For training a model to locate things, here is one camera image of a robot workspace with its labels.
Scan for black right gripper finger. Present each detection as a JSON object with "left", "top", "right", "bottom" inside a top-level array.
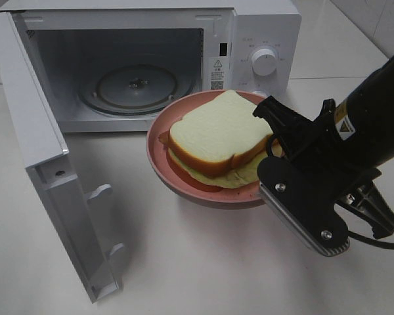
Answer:
[
  {"left": 339, "top": 182, "right": 394, "bottom": 239},
  {"left": 253, "top": 96, "right": 312, "bottom": 154}
]

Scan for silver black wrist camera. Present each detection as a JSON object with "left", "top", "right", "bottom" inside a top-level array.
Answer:
[{"left": 257, "top": 156, "right": 350, "bottom": 257}]

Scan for pink round plate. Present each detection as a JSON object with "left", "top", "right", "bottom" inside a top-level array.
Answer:
[{"left": 146, "top": 90, "right": 264, "bottom": 209}]

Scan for black camera cable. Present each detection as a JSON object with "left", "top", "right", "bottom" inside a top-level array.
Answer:
[{"left": 265, "top": 131, "right": 394, "bottom": 251}]

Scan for upper white power knob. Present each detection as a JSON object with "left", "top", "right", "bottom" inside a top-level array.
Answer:
[{"left": 251, "top": 47, "right": 278, "bottom": 76}]

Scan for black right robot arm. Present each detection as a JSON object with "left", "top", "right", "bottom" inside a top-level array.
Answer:
[{"left": 253, "top": 56, "right": 394, "bottom": 247}]

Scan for lower white timer knob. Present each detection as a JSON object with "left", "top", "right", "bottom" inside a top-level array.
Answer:
[{"left": 252, "top": 91, "right": 267, "bottom": 98}]

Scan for glass microwave turntable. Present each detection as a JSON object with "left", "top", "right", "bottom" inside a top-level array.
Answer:
[{"left": 79, "top": 64, "right": 196, "bottom": 116}]

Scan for white bread sandwich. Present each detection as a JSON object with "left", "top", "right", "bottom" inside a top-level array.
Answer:
[{"left": 158, "top": 90, "right": 273, "bottom": 192}]

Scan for white microwave oven body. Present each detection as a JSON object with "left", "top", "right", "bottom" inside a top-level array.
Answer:
[{"left": 0, "top": 1, "right": 301, "bottom": 133}]

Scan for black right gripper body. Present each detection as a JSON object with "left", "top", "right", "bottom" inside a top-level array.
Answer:
[{"left": 286, "top": 98, "right": 381, "bottom": 200}]

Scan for white warning label sticker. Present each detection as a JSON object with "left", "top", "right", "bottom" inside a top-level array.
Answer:
[{"left": 209, "top": 58, "right": 225, "bottom": 90}]

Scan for white microwave door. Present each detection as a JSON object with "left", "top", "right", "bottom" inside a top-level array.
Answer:
[{"left": 0, "top": 12, "right": 124, "bottom": 303}]

